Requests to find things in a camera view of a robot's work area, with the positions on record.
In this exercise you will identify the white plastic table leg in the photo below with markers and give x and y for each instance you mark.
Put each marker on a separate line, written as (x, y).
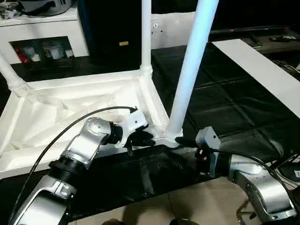
(145, 35)
(189, 70)
(11, 75)

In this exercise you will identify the white plastic table top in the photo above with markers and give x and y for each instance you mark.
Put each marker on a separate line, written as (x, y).
(58, 110)

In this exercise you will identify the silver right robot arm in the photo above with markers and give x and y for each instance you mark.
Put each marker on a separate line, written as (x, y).
(257, 182)

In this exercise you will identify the black router with label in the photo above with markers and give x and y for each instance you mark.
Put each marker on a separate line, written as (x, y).
(289, 173)

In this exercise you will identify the small tan label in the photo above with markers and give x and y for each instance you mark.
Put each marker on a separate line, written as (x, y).
(123, 43)

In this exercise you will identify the white flat board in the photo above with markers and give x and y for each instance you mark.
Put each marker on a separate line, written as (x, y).
(257, 68)

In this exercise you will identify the black bar with red light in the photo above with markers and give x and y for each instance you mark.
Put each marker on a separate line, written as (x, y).
(248, 29)

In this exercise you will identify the white cabinet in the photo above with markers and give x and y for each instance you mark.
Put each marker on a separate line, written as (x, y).
(47, 28)

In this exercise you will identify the black remote control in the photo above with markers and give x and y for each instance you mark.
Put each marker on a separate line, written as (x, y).
(284, 38)

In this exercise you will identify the dark grey helmet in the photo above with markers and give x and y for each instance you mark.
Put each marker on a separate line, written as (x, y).
(51, 7)

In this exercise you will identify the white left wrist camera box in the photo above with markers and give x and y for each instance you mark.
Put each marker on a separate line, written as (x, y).
(133, 122)

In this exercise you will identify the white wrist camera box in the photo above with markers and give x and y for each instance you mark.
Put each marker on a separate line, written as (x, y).
(133, 122)
(208, 138)

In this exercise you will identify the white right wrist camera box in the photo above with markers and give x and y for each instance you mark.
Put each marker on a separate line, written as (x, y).
(208, 138)

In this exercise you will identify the chrome metal frame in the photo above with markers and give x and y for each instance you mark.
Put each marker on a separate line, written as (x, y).
(243, 212)

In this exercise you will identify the black metal table frame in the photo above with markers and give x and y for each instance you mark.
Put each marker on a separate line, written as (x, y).
(283, 161)

